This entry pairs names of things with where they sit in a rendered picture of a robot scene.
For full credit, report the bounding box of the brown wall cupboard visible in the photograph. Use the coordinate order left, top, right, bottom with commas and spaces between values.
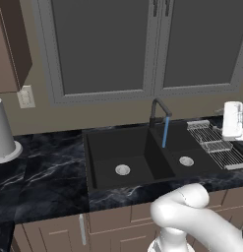
0, 0, 33, 95

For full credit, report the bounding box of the brown drawer front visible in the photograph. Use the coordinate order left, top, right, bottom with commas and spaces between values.
205, 186, 243, 212
87, 202, 155, 234

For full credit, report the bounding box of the grey glass-front cupboard door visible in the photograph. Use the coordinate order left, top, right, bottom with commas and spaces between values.
30, 0, 161, 106
153, 0, 243, 98

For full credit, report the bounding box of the black double-basin sink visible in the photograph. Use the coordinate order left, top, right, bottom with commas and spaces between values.
81, 121, 226, 199

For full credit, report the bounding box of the black sink faucet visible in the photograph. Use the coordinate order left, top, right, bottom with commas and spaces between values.
149, 97, 173, 129

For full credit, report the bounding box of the silver wire dish rack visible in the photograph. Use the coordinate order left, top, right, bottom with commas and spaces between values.
186, 119, 243, 171

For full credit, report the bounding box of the blue water stream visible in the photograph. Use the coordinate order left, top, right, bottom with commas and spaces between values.
161, 116, 171, 149

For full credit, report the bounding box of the brown base cupboard door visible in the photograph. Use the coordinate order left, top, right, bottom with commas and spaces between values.
10, 214, 91, 252
89, 225, 160, 252

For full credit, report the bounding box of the dark cupboard door handle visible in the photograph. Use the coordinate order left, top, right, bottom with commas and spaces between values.
164, 0, 171, 18
152, 0, 159, 18

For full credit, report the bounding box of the silver sink drain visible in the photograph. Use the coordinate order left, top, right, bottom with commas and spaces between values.
178, 156, 195, 167
114, 164, 132, 176

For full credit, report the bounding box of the white small appliance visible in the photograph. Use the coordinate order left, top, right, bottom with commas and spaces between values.
221, 100, 243, 142

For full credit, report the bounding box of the silver cupboard door handle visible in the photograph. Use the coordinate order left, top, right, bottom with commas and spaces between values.
78, 213, 89, 247

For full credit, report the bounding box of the white cylinder on round base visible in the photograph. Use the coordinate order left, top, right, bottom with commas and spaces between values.
0, 96, 24, 164

